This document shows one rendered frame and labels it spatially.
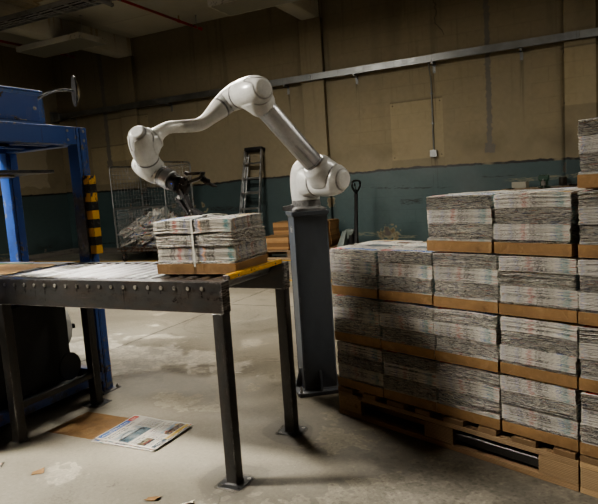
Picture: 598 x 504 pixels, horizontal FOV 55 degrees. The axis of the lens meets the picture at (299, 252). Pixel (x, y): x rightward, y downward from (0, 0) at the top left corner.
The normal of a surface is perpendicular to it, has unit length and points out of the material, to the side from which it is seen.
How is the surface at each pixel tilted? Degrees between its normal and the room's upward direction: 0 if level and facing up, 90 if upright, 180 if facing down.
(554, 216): 90
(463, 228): 90
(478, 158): 90
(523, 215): 90
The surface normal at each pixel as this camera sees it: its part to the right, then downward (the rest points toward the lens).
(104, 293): -0.44, 0.13
